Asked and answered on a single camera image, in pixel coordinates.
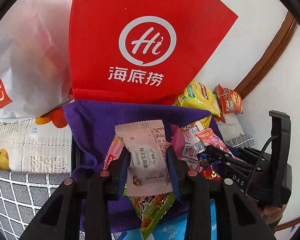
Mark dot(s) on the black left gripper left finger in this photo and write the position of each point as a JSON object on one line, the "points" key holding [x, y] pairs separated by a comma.
{"points": [[60, 216]]}

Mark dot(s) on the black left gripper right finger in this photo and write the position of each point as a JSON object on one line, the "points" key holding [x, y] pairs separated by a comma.
{"points": [[236, 218]]}

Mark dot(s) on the green snack packet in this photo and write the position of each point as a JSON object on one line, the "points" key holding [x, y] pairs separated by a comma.
{"points": [[150, 210]]}

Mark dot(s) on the pink white snack packet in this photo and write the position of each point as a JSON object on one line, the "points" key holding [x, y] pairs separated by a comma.
{"points": [[146, 141]]}

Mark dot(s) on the person's right hand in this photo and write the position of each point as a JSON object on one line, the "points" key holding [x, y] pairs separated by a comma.
{"points": [[270, 214]]}

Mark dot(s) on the grey checked tablecloth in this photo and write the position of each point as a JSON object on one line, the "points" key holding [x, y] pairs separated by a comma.
{"points": [[22, 194]]}

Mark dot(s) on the small red snack packet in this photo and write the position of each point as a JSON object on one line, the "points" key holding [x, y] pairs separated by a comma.
{"points": [[210, 174]]}

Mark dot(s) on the blue tissue pack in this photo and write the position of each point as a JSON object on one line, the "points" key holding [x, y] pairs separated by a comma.
{"points": [[173, 229]]}

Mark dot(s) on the yellow triangular snack packet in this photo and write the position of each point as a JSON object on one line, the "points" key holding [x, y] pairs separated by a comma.
{"points": [[198, 125]]}

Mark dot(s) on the orange red snack bag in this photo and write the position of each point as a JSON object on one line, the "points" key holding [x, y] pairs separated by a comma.
{"points": [[229, 100]]}

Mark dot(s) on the pink purple snack packet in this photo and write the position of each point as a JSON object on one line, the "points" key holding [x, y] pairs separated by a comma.
{"points": [[187, 145]]}

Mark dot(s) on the pink panda snack packet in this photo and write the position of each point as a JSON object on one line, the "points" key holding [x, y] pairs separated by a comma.
{"points": [[114, 151]]}

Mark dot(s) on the purple cloth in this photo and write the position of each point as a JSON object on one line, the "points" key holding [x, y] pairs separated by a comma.
{"points": [[93, 127]]}

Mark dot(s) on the yellow chip bag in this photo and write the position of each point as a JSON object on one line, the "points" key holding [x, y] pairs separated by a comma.
{"points": [[198, 96]]}

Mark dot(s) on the white Miniso plastic bag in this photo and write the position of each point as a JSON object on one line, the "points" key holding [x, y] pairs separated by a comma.
{"points": [[34, 79]]}

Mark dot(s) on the red paper shopping bag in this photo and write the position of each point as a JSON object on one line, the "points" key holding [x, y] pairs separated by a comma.
{"points": [[142, 51]]}

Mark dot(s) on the brown wooden door frame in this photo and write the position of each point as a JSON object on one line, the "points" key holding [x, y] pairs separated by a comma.
{"points": [[270, 56]]}

